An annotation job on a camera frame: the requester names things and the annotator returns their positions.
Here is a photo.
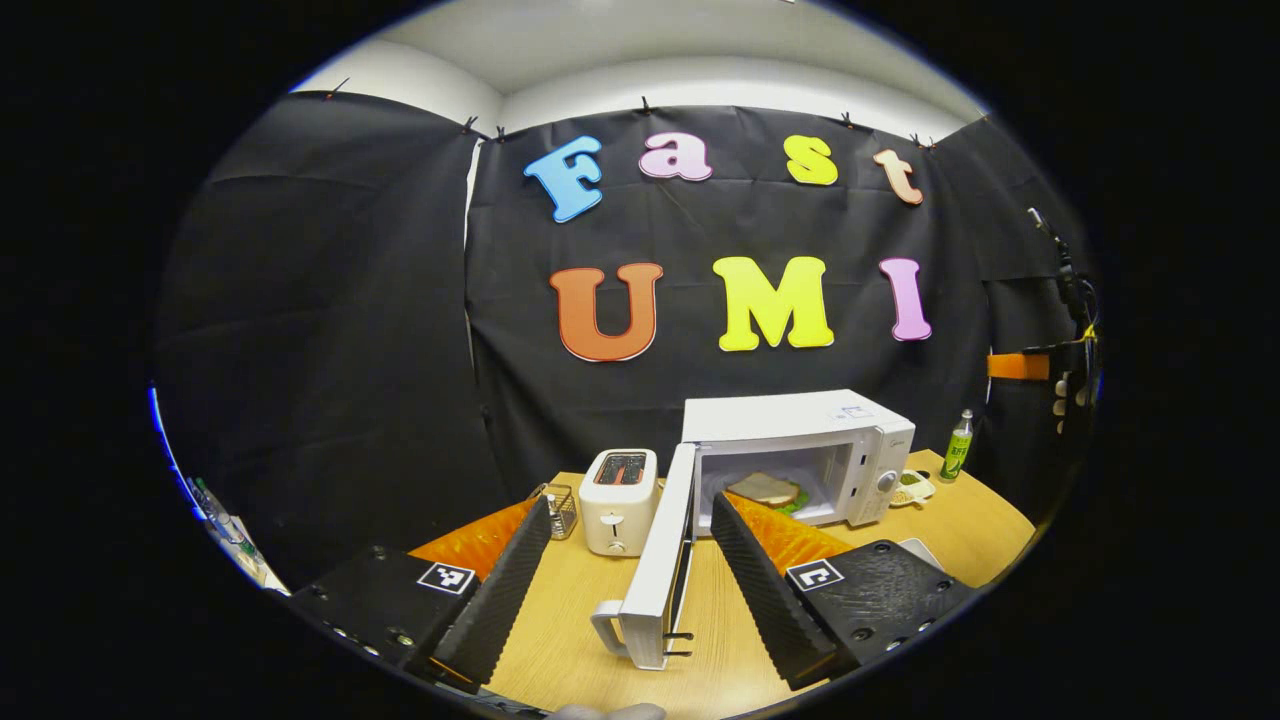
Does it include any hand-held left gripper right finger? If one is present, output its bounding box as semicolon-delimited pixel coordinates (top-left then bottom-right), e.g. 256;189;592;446
708;491;986;691

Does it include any white microwave oven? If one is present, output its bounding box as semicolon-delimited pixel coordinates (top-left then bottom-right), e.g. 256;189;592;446
590;389;916;671

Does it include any small wire basket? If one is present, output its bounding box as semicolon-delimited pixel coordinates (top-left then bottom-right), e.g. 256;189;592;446
528;483;580;541

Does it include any black backdrop cloth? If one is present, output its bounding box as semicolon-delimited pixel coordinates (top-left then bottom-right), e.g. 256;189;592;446
155;90;1101;591

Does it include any sandwich with lettuce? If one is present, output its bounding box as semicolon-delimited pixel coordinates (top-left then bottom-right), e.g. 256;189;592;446
726;472;809;516

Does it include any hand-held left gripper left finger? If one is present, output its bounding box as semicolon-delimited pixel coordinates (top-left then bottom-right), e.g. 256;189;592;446
288;497;554;696

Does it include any green drink bottle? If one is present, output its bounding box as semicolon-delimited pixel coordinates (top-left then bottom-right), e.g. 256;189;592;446
940;409;975;483

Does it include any white toaster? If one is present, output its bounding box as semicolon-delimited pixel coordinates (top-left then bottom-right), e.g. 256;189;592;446
579;448;659;557

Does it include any white divided grain dish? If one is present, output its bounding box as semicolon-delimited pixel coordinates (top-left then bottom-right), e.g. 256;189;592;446
888;470;937;508

